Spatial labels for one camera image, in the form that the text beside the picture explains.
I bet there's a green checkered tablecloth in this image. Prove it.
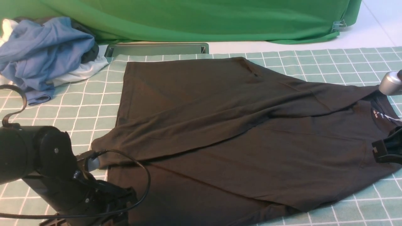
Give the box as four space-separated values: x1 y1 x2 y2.
10 47 402 226

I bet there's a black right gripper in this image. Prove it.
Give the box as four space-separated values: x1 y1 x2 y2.
372 126 402 164

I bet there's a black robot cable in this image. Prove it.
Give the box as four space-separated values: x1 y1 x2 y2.
0 85 151 219

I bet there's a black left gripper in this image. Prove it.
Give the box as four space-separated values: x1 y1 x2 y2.
23 151 138 226

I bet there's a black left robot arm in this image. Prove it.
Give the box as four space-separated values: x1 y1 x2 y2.
0 126 137 226

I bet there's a green backdrop cloth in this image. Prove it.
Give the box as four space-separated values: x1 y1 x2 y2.
0 0 361 45

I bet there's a dark gray long-sleeve shirt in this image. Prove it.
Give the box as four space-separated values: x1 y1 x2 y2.
91 57 401 226

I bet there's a silver binder clip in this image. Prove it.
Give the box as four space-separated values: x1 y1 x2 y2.
331 20 347 32

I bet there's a blue crumpled shirt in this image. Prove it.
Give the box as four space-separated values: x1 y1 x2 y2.
0 17 99 105

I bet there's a gray metal cable tray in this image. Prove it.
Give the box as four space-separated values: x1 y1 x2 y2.
104 43 209 57

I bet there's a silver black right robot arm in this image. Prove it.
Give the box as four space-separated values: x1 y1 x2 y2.
372 70 402 165

